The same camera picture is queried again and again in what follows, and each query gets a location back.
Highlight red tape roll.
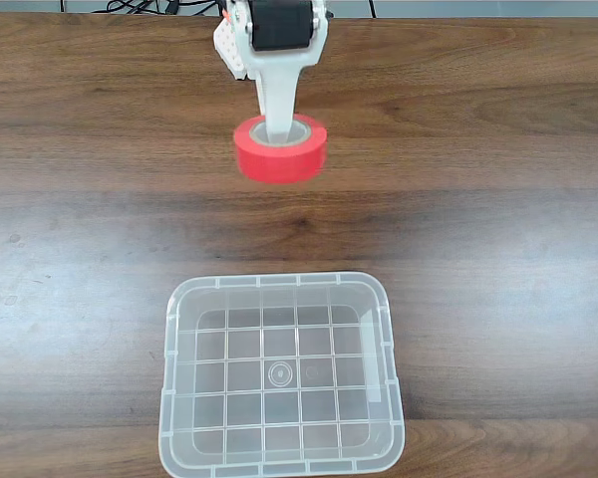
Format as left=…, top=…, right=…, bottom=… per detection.
left=232, top=113, right=329, bottom=186

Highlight clear plastic box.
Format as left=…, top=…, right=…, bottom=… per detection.
left=157, top=271, right=407, bottom=478

